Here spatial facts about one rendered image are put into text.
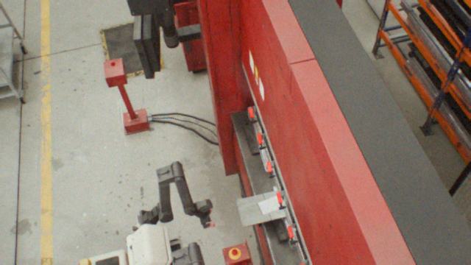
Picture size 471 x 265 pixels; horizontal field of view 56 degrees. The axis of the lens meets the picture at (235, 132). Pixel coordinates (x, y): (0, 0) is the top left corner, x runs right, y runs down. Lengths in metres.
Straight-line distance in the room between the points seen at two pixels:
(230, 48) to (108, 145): 2.01
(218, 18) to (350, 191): 1.58
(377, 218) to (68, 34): 4.83
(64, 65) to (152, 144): 1.55
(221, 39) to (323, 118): 1.41
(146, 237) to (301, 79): 1.17
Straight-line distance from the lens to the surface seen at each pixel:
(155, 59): 2.99
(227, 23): 2.66
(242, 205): 2.72
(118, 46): 5.26
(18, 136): 4.85
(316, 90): 1.51
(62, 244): 4.05
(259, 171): 2.98
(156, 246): 2.29
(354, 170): 1.35
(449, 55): 4.12
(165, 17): 3.25
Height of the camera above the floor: 3.44
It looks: 54 degrees down
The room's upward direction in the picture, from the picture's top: 6 degrees counter-clockwise
